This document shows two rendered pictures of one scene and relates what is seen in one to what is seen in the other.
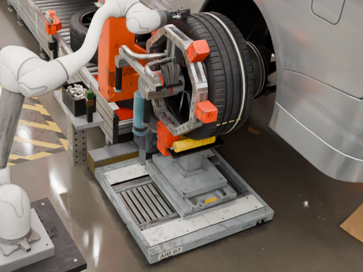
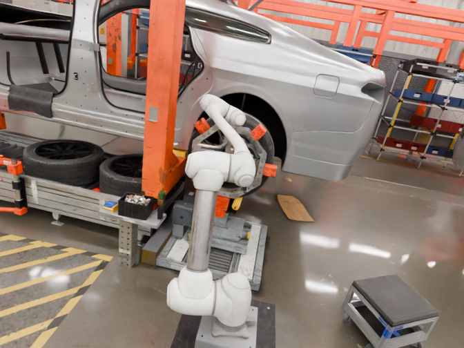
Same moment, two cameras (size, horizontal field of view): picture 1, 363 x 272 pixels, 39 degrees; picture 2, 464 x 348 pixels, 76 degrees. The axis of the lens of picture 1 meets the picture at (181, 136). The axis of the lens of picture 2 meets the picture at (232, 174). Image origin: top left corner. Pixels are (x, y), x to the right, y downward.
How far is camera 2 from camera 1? 1.97 m
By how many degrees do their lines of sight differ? 45
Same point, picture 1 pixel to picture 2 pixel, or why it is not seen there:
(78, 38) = (50, 169)
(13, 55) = (216, 157)
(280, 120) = (292, 163)
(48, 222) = not seen: hidden behind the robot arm
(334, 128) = (337, 152)
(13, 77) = (221, 177)
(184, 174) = (226, 226)
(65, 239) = not seen: hidden behind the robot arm
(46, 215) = not seen: hidden behind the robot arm
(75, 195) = (160, 284)
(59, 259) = (261, 315)
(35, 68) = (244, 161)
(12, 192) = (241, 279)
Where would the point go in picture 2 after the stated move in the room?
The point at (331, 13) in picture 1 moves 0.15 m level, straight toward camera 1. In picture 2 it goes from (329, 92) to (346, 96)
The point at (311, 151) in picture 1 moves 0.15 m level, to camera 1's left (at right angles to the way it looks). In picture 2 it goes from (321, 171) to (312, 175)
